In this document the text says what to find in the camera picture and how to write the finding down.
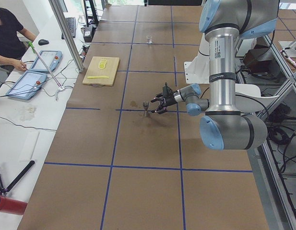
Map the blue teach pendant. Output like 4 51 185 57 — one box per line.
29 50 62 73
5 70 47 100

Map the yellow plastic knife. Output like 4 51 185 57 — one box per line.
87 75 109 79

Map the aluminium frame post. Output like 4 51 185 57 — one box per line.
49 0 84 73

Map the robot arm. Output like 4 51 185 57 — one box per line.
154 0 279 150

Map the black keyboard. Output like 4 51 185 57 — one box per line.
65 17 77 38

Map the black rod tool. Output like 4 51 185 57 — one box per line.
4 160 35 192

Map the white chair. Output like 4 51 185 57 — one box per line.
235 83 279 113

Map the red cylinder bottle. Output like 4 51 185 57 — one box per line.
0 196 27 215

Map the pink metal rod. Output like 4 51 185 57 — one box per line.
28 42 65 91

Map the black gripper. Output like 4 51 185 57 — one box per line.
150 92 178 114

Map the steel jigger measuring cup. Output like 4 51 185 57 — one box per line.
142 101 149 117

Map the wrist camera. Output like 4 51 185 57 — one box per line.
163 82 174 98

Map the far blue teach pendant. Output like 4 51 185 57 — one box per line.
29 50 62 73

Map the person in black shirt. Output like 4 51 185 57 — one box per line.
0 7 36 71

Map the black computer mouse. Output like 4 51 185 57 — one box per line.
38 39 49 46

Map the clear glass cup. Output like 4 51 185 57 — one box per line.
146 35 153 44

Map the near blue teach pendant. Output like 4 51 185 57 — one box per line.
5 70 47 100

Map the wooden cutting board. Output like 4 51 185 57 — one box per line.
83 56 120 86

